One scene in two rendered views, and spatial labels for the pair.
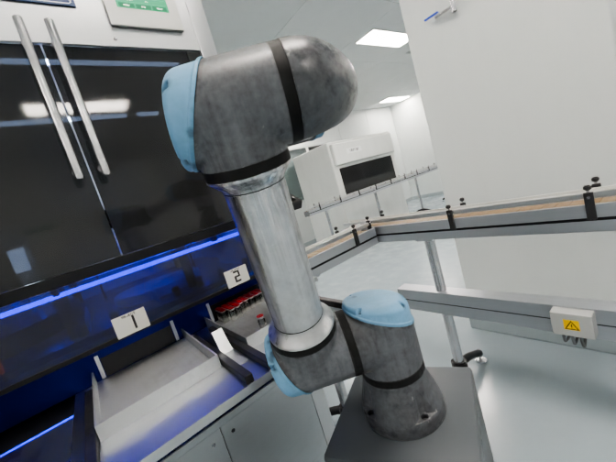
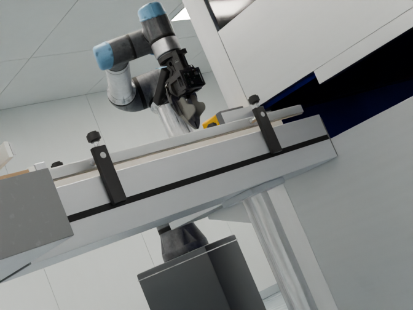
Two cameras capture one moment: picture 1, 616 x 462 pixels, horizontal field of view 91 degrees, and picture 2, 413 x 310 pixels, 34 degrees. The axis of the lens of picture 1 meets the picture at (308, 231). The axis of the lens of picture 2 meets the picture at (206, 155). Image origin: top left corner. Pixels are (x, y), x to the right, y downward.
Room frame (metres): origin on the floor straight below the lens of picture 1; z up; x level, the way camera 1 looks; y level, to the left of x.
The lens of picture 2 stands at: (2.66, -0.10, 0.77)
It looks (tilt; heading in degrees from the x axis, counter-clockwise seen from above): 8 degrees up; 175
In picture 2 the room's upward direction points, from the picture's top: 23 degrees counter-clockwise
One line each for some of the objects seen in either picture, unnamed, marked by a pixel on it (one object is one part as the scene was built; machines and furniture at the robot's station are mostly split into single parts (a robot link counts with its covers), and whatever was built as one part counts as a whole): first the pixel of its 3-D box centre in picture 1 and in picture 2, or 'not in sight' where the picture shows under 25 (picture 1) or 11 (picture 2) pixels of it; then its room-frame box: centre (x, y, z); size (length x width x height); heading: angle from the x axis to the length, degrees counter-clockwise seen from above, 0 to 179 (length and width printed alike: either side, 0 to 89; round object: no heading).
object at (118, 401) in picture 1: (151, 370); not in sight; (0.76, 0.51, 0.90); 0.34 x 0.26 x 0.04; 36
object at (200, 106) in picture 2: not in sight; (198, 109); (0.87, 0.09, 1.13); 0.06 x 0.03 x 0.09; 36
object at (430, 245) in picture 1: (445, 305); not in sight; (1.48, -0.58, 0.46); 0.09 x 0.09 x 0.77; 36
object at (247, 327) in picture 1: (258, 312); not in sight; (0.96, 0.23, 0.90); 0.34 x 0.26 x 0.04; 36
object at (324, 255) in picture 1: (324, 250); (176, 168); (1.49, -0.05, 0.92); 0.69 x 0.15 x 0.16; 126
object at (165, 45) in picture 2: not in sight; (168, 49); (0.87, 0.08, 1.32); 0.08 x 0.08 x 0.05
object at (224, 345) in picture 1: (228, 346); not in sight; (0.75, 0.28, 0.91); 0.14 x 0.03 x 0.06; 35
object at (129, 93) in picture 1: (164, 144); not in sight; (1.00, 0.36, 1.50); 0.43 x 0.01 x 0.59; 126
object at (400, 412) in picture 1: (397, 383); (180, 238); (0.52, -0.08, 0.84); 0.15 x 0.15 x 0.10
